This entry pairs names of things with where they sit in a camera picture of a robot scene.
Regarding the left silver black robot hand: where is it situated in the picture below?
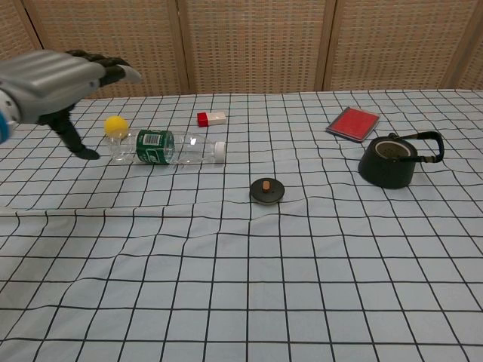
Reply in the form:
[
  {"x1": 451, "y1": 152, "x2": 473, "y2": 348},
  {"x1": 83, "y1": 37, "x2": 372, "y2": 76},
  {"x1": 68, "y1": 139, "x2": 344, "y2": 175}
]
[{"x1": 0, "y1": 49, "x2": 143, "y2": 161}]

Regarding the black teapot lid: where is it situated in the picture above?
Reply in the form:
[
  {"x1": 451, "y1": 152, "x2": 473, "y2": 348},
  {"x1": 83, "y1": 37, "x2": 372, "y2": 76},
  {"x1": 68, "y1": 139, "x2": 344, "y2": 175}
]
[{"x1": 249, "y1": 179, "x2": 286, "y2": 206}]

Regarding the woven wood-framed screen panel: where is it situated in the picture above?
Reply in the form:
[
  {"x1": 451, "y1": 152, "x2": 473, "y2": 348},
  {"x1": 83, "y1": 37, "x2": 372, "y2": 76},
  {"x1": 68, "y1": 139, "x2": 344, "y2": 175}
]
[
  {"x1": 0, "y1": 0, "x2": 48, "y2": 63},
  {"x1": 322, "y1": 0, "x2": 475, "y2": 93},
  {"x1": 441, "y1": 0, "x2": 483, "y2": 90},
  {"x1": 24, "y1": 0, "x2": 192, "y2": 100},
  {"x1": 177, "y1": 0, "x2": 337, "y2": 95}
]

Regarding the yellow foam ball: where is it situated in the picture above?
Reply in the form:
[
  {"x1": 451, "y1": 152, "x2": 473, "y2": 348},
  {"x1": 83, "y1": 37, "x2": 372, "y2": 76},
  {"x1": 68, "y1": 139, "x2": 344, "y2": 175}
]
[{"x1": 104, "y1": 115, "x2": 131, "y2": 137}]

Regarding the clear bottle with green label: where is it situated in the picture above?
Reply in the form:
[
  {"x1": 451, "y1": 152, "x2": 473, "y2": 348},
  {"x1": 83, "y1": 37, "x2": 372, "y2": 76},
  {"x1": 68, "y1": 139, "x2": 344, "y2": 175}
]
[{"x1": 107, "y1": 127, "x2": 226, "y2": 167}]

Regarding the red and white small box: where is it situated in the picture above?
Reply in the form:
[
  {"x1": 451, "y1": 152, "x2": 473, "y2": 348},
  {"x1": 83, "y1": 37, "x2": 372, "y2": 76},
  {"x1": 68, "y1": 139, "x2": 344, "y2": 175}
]
[{"x1": 196, "y1": 111, "x2": 228, "y2": 128}]

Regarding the blue checked tablecloth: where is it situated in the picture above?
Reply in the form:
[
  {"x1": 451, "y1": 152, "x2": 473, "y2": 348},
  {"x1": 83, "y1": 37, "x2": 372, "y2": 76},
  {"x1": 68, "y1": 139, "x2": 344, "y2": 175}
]
[{"x1": 0, "y1": 88, "x2": 483, "y2": 362}]

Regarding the black teapot with handle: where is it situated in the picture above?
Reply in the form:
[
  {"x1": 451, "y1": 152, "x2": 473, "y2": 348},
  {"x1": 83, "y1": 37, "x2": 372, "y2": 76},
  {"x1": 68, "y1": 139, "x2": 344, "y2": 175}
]
[{"x1": 357, "y1": 130, "x2": 445, "y2": 189}]

